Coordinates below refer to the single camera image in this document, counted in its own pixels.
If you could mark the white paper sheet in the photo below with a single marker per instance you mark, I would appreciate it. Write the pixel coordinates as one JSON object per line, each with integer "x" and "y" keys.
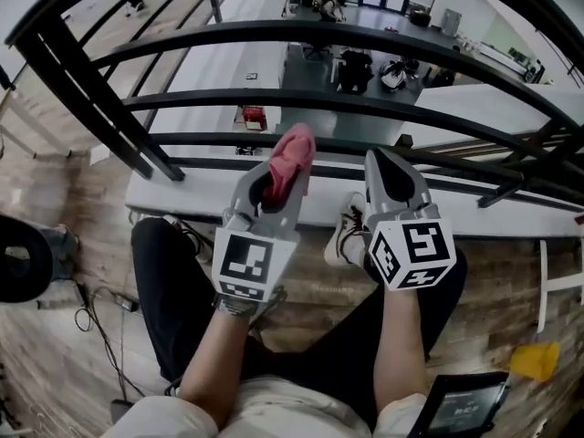
{"x": 99, "y": 155}

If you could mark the person's right leg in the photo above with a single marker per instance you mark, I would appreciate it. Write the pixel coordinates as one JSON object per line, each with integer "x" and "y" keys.
{"x": 347, "y": 363}

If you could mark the person's right forearm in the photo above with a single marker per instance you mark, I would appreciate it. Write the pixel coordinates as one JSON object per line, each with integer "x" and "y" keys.
{"x": 399, "y": 349}

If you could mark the grey metal cabinet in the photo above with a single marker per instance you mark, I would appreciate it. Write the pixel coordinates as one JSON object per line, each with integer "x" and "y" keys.
{"x": 451, "y": 20}

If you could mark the yellow plastic object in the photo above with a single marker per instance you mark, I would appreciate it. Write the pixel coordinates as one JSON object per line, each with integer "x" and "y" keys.
{"x": 536, "y": 361}

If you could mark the black storage box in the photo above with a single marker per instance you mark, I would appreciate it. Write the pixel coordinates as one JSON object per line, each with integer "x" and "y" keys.
{"x": 420, "y": 18}

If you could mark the wooden staircase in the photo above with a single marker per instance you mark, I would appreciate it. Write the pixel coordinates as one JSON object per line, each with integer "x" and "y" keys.
{"x": 502, "y": 153}

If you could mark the person's leg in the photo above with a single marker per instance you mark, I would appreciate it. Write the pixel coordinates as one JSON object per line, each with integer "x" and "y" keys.
{"x": 173, "y": 290}
{"x": 347, "y": 363}

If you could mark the black metal railing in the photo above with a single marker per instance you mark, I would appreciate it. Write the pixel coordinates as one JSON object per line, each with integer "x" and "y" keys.
{"x": 319, "y": 30}

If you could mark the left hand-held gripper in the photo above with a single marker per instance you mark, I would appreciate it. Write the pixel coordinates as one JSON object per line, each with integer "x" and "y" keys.
{"x": 255, "y": 258}

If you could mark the person's left forearm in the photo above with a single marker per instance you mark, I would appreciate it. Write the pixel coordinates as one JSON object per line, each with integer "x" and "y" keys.
{"x": 210, "y": 368}

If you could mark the black wrist-mounted screen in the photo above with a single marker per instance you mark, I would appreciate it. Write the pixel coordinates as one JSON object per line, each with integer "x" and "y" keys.
{"x": 465, "y": 409}

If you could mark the person's left leg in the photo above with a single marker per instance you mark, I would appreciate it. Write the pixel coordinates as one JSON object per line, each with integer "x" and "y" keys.
{"x": 173, "y": 290}

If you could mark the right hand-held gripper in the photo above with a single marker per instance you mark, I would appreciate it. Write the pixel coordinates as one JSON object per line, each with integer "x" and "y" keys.
{"x": 410, "y": 253}

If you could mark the black round machine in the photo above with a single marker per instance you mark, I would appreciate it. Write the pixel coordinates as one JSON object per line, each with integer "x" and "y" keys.
{"x": 23, "y": 258}

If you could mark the white metal frame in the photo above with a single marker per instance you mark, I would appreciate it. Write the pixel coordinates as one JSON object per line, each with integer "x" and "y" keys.
{"x": 545, "y": 285}

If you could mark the pink cloth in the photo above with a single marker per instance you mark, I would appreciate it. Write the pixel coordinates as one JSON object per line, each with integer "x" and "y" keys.
{"x": 294, "y": 153}

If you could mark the red plastic crate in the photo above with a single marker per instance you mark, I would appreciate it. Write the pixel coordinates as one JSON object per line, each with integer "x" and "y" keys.
{"x": 253, "y": 117}

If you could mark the person's right sneaker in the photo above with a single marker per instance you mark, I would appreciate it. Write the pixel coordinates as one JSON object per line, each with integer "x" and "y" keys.
{"x": 347, "y": 235}

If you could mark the black white patterned bag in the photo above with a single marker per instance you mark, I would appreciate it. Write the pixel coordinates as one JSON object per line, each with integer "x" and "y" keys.
{"x": 245, "y": 150}

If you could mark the wooden table white legs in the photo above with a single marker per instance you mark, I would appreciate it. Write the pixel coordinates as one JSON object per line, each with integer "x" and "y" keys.
{"x": 27, "y": 126}

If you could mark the person's white shirt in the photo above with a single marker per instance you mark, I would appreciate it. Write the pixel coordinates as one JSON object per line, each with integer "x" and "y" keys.
{"x": 274, "y": 413}

